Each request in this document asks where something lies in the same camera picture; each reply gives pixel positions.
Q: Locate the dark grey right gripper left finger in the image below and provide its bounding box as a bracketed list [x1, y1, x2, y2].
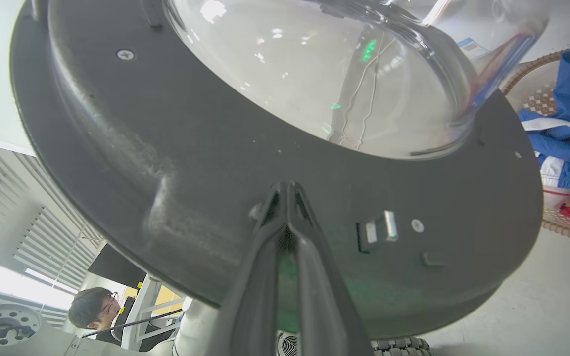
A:
[208, 182, 289, 356]

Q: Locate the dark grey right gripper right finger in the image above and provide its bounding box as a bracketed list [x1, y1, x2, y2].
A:
[288, 182, 373, 356]

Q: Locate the dark grey washing machine door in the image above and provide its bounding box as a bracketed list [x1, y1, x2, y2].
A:
[9, 0, 551, 340]

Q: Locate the person with black hair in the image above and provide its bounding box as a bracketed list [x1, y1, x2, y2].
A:
[67, 287, 135, 347]

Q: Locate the white garment with red stripe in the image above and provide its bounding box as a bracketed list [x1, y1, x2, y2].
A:
[539, 155, 570, 209]

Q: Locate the woven wicker laundry basket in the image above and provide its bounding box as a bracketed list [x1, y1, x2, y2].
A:
[500, 42, 570, 248]

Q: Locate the white metal frame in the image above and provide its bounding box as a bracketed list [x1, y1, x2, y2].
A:
[121, 274, 188, 351]

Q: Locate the thin black cable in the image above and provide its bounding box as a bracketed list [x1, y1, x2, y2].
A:
[81, 309, 185, 339]

